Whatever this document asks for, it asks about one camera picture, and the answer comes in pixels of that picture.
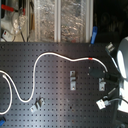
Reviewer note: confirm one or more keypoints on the white connector with grey cable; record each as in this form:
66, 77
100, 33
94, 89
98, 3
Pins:
105, 101

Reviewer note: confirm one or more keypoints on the grey metal cable clip right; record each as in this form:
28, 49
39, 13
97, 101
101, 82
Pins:
101, 84

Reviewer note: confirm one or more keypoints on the black perforated pegboard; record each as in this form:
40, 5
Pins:
42, 70

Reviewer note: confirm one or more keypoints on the clear plastic storage bins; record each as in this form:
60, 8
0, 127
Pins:
63, 20

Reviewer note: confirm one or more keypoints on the grey metal cable clip lower-left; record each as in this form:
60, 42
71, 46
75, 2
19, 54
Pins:
37, 105

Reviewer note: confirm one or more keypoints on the blue handled tool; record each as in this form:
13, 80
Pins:
94, 34

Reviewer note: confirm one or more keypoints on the grey metal cable clip centre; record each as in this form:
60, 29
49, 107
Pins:
73, 79

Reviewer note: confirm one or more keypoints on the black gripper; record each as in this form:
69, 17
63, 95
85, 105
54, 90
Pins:
108, 77

